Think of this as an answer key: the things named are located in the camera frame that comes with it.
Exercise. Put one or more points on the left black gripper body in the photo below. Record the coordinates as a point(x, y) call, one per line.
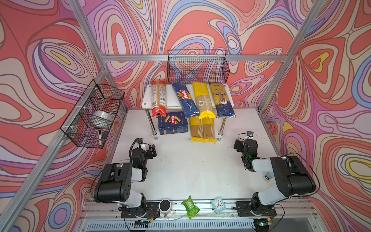
point(147, 155)

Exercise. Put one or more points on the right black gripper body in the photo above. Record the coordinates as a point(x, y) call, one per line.
point(240, 148)

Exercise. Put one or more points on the dark blue yellow spaghetti bag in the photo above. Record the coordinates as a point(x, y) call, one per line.
point(221, 100)

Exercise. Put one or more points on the blue Barilla rigatoni box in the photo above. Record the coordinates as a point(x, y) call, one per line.
point(173, 123)

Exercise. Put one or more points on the long yellow Pastatime bag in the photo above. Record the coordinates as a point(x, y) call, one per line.
point(208, 131)

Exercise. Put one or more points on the short yellow Pastatime bag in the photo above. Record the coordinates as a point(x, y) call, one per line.
point(196, 129)

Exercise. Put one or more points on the yellow barcode spaghetti bag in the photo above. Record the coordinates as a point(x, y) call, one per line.
point(203, 100)

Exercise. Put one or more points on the red spaghetti bag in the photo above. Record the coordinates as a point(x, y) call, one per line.
point(158, 98)

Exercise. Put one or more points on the blue Barilla spaghetti box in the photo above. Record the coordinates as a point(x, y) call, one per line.
point(188, 105)

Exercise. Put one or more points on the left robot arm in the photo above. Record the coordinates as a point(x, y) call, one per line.
point(114, 184)

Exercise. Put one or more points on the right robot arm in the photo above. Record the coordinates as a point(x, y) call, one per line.
point(290, 176)

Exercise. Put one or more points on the white two-tier shelf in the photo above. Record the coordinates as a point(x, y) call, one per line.
point(173, 104)

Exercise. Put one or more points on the grey small box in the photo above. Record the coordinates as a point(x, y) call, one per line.
point(267, 177)

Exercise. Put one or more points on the black marker pen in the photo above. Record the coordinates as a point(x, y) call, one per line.
point(100, 139)

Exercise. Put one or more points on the silver tape roll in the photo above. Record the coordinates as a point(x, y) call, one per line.
point(101, 119)

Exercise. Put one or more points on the teal alarm clock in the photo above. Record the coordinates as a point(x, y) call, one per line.
point(218, 205)

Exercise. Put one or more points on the green snack pouch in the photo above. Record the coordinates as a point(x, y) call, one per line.
point(191, 209)

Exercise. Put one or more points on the black wire basket left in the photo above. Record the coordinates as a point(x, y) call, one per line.
point(78, 127)

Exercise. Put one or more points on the black wire basket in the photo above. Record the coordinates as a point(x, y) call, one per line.
point(78, 127)
point(197, 65)

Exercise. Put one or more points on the black wire basket back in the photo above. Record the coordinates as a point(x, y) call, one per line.
point(197, 65)

